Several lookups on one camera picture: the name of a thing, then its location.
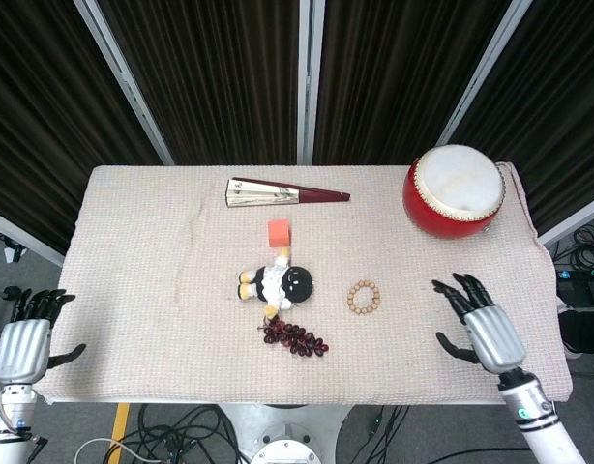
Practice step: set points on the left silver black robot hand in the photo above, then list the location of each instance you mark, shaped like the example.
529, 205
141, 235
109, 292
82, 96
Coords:
22, 338

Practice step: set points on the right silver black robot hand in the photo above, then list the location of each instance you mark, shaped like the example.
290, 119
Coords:
490, 333

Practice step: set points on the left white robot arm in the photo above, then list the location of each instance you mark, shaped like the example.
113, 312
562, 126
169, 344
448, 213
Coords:
9, 420

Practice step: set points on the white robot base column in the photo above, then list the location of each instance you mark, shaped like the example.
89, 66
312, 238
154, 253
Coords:
285, 435

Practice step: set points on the black power strip box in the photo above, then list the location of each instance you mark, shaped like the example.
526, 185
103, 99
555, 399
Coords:
580, 285

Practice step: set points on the red drum white skin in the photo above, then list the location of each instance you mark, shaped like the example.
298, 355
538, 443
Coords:
454, 191

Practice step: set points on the beige woven table cloth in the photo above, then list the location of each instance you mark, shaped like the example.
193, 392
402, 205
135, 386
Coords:
181, 290

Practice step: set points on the dark red plastic grape bunch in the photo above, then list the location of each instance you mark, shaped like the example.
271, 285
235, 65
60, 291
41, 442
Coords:
292, 336

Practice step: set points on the black white plush doll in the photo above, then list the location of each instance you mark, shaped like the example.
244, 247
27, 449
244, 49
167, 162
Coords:
277, 285

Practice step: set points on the dark pleated partition panel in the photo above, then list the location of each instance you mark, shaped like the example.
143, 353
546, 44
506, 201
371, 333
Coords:
389, 77
50, 121
205, 77
553, 106

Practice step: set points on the orange foam cube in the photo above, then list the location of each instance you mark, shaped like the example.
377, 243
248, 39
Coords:
278, 233

